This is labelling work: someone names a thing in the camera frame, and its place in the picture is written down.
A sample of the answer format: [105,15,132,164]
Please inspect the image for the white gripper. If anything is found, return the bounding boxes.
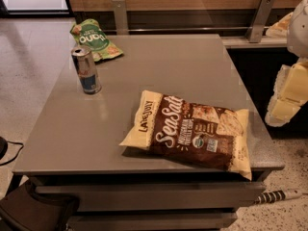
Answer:
[265,58,308,127]

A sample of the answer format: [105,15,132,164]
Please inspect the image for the brown Sea Salt chip bag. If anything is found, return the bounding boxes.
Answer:
[121,90,252,180]

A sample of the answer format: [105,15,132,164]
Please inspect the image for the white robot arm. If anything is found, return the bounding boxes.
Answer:
[265,0,308,127]

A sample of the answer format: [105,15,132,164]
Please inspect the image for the green rice chip bag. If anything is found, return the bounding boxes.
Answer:
[70,19,123,62]

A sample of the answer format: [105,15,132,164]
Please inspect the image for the silver blue energy drink can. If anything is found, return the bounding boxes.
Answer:
[71,45,101,94]

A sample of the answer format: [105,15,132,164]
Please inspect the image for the grey table with drawers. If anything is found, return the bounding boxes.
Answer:
[13,35,284,231]

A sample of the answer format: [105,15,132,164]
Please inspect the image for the dark chair seat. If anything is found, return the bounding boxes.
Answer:
[0,180,79,231]

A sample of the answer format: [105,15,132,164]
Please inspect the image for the right metal wall bracket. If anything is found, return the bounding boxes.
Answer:
[245,0,275,43]

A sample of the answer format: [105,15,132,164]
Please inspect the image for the metal wall bracket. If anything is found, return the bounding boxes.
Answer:
[245,0,275,43]
[112,0,129,35]

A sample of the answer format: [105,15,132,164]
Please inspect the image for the striped black white cable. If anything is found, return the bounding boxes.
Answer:
[254,188,304,205]

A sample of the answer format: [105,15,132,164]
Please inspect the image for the left metal wall bracket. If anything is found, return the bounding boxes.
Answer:
[112,0,129,35]

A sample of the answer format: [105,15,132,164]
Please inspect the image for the metal rail on wall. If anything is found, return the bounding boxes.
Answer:
[103,26,270,35]

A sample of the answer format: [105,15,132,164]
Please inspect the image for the black cable on floor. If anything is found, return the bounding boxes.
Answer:
[0,136,25,167]

